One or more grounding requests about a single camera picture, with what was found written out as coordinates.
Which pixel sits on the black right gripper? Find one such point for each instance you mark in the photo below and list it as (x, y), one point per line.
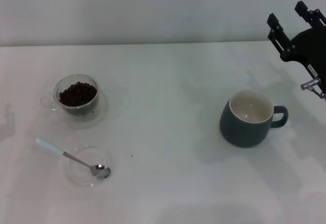
(312, 45)

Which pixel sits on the dark teal ceramic mug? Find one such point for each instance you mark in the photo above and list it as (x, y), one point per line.
(242, 135)

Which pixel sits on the pile of coffee beans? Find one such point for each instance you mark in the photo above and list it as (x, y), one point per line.
(77, 94)

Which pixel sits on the clear glass saucer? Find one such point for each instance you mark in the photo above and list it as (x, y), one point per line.
(101, 114)

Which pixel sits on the small clear glass dish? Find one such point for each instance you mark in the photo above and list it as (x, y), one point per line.
(76, 178)

